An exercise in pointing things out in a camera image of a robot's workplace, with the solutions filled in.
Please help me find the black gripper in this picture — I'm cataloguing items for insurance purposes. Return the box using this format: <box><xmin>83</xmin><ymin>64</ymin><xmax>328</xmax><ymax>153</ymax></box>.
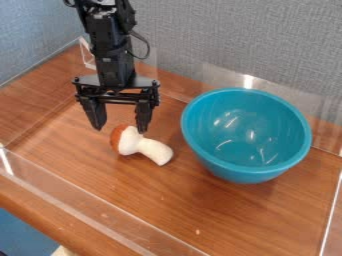
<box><xmin>72</xmin><ymin>43</ymin><xmax>160</xmax><ymax>134</ymax></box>

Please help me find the brown and white toy mushroom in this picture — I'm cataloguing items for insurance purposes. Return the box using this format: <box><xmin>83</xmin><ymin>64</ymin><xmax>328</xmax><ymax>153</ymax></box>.
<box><xmin>109</xmin><ymin>125</ymin><xmax>174</xmax><ymax>166</ymax></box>

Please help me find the blue plastic bowl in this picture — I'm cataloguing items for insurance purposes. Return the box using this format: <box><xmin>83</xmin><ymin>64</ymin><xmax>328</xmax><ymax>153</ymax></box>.
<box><xmin>180</xmin><ymin>88</ymin><xmax>312</xmax><ymax>184</ymax></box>

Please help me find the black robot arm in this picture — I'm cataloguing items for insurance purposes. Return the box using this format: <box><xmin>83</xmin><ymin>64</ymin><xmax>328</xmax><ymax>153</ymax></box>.
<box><xmin>63</xmin><ymin>0</ymin><xmax>160</xmax><ymax>134</ymax></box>

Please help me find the clear acrylic front barrier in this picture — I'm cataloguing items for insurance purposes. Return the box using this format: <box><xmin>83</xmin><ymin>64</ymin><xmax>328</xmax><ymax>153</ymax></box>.
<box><xmin>0</xmin><ymin>145</ymin><xmax>210</xmax><ymax>256</ymax></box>

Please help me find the clear acrylic barrier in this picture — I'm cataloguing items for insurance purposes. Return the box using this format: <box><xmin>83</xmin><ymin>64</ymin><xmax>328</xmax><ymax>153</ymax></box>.
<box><xmin>135</xmin><ymin>49</ymin><xmax>342</xmax><ymax>158</ymax></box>
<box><xmin>0</xmin><ymin>145</ymin><xmax>210</xmax><ymax>256</ymax></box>

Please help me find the clear acrylic back barrier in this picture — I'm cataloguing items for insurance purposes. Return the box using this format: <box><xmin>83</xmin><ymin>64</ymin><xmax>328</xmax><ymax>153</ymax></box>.
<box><xmin>135</xmin><ymin>49</ymin><xmax>342</xmax><ymax>158</ymax></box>

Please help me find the clear acrylic corner bracket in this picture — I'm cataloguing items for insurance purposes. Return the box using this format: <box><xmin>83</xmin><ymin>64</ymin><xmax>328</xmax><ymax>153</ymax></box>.
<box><xmin>79</xmin><ymin>37</ymin><xmax>96</xmax><ymax>70</ymax></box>

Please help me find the black cable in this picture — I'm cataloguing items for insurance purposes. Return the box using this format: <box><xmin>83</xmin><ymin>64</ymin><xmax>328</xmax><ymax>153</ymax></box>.
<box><xmin>125</xmin><ymin>29</ymin><xmax>152</xmax><ymax>62</ymax></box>

